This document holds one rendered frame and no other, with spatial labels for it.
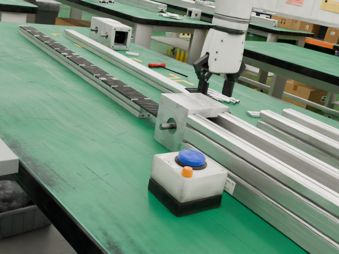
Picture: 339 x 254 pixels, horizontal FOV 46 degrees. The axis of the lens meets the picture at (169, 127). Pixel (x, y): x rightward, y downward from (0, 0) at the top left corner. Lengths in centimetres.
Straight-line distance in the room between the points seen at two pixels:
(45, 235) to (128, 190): 86
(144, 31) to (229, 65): 236
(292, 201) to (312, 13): 336
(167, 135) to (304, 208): 31
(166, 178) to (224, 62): 46
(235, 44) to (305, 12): 295
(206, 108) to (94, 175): 24
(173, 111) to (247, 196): 22
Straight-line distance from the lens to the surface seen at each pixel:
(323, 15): 381
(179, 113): 72
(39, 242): 141
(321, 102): 489
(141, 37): 330
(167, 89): 113
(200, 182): 55
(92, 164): 66
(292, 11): 396
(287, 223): 58
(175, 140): 74
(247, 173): 61
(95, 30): 179
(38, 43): 152
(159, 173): 57
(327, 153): 76
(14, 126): 79
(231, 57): 97
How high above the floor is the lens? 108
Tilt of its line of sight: 20 degrees down
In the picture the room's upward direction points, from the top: 11 degrees clockwise
